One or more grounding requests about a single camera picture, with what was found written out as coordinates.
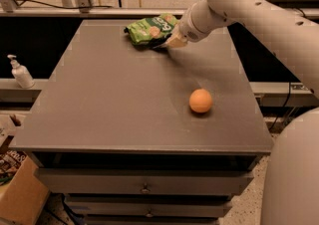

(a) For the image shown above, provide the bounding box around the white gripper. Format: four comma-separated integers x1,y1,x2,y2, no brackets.
165,3,212,48

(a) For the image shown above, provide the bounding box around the top drawer knob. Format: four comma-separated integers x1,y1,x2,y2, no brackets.
141,184,150,194

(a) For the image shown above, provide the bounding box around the black cable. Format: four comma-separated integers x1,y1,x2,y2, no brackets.
13,0,116,11

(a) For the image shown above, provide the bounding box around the green rice chip bag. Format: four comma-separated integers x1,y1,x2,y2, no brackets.
124,13,178,47

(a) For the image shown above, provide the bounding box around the orange fruit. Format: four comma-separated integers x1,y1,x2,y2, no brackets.
188,89,212,113

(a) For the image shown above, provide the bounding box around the white pump dispenser bottle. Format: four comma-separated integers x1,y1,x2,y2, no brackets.
7,55,35,89

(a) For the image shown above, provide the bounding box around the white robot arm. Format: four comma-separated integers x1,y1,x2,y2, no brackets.
167,0,319,225

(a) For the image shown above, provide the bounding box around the grey drawer cabinet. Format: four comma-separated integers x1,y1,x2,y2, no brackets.
12,20,272,225

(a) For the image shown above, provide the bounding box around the blue rxbar blueberry wrapper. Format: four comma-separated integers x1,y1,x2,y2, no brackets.
152,43,167,50

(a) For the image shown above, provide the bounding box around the cardboard box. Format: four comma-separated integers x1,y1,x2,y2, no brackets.
0,150,49,225

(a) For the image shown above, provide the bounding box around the drawer knob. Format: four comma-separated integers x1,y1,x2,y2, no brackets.
146,211,154,218
141,184,150,194

